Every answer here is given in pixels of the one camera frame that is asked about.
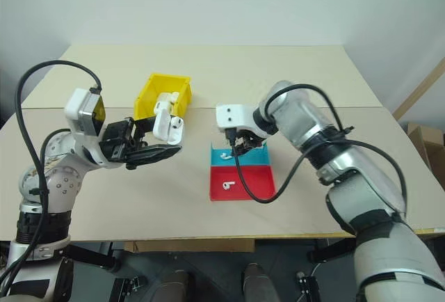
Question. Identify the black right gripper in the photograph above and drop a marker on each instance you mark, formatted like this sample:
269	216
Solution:
248	135

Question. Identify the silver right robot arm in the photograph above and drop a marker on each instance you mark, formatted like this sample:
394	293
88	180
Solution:
365	183

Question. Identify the brown cardboard box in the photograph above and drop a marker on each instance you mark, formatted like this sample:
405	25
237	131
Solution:
427	149

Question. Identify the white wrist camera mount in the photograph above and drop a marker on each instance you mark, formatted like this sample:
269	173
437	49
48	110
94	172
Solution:
231	114
78	107

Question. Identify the black table bracket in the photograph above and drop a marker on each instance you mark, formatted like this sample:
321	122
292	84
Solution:
92	256
330	250

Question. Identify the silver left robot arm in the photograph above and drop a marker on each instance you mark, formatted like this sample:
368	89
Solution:
59	190

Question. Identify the yellow plastic bin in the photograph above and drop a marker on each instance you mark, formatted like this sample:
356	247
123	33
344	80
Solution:
146	102

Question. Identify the light wooden plank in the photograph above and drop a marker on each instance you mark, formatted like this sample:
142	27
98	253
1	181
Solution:
420	89

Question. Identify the red plastic tray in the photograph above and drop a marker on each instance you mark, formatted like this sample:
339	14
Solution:
257	183

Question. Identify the blue plastic tray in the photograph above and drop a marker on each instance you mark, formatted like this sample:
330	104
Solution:
257	157

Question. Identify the dark rounded shape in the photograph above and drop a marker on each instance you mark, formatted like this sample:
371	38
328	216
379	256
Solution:
176	286

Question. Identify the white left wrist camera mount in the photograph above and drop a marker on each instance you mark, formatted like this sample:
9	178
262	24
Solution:
78	107

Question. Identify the white earbud charging case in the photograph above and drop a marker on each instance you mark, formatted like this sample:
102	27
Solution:
168	124

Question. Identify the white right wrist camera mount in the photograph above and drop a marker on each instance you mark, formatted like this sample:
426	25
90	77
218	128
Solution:
231	114

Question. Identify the brown board under table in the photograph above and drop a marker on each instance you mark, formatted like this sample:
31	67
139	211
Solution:
194	245

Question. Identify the white earbud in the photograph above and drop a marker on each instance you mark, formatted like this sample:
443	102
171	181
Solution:
226	157
227	186

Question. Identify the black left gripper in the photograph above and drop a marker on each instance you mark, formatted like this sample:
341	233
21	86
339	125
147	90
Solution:
116	138

